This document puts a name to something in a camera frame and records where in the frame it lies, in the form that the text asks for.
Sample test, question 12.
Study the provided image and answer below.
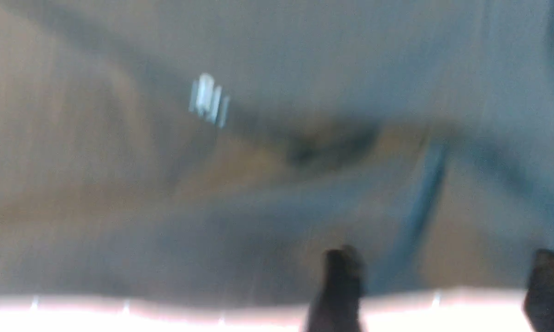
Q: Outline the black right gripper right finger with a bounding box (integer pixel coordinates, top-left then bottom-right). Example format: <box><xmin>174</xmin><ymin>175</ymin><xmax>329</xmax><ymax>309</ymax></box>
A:
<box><xmin>522</xmin><ymin>249</ymin><xmax>554</xmax><ymax>332</ymax></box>

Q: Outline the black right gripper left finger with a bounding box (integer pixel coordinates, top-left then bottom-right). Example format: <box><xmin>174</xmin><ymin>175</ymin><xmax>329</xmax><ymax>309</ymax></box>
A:
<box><xmin>305</xmin><ymin>245</ymin><xmax>366</xmax><ymax>332</ymax></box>

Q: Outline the gray long-sleeved shirt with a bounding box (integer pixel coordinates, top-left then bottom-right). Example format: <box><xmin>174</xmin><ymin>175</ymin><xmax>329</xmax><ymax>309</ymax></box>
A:
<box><xmin>0</xmin><ymin>0</ymin><xmax>554</xmax><ymax>308</ymax></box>

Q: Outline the pink checkered tablecloth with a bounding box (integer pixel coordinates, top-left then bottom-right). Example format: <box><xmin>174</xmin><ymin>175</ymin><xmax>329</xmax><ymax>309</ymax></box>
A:
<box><xmin>0</xmin><ymin>287</ymin><xmax>533</xmax><ymax>332</ymax></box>

